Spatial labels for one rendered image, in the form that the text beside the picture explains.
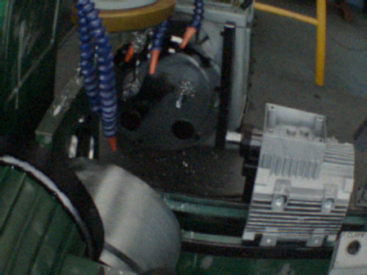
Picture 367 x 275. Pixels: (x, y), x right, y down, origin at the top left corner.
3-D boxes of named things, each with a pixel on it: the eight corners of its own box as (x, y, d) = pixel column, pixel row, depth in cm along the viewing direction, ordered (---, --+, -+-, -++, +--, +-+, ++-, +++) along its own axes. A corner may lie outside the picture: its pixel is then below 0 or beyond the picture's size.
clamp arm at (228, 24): (210, 149, 131) (219, 24, 118) (213, 140, 134) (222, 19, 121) (229, 152, 131) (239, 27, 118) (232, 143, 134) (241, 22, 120)
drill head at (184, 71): (85, 161, 139) (91, 49, 126) (135, 69, 174) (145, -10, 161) (213, 185, 136) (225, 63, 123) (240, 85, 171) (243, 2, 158)
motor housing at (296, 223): (237, 257, 116) (256, 170, 106) (251, 198, 132) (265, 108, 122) (329, 258, 114) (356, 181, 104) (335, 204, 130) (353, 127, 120)
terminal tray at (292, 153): (255, 175, 111) (262, 135, 108) (262, 139, 120) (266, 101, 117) (318, 182, 110) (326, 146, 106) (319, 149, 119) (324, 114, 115)
